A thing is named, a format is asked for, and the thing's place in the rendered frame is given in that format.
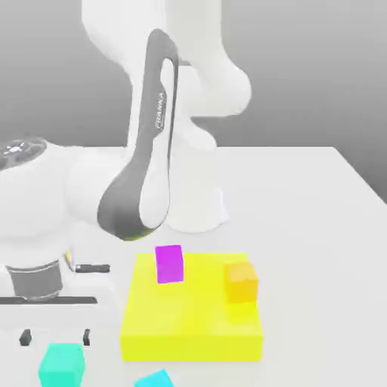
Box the large yellow box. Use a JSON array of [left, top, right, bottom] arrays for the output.
[[119, 252, 265, 363]]

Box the small magenta cube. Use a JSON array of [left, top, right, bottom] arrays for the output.
[[154, 244, 186, 286]]

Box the small orange cube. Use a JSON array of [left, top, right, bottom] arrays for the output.
[[223, 261, 260, 304]]

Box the small turquoise cube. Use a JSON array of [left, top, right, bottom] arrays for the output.
[[37, 342, 86, 387]]

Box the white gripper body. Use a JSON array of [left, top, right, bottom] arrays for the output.
[[0, 295, 118, 330]]

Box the small cyan cube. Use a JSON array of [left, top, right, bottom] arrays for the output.
[[133, 368, 175, 387]]

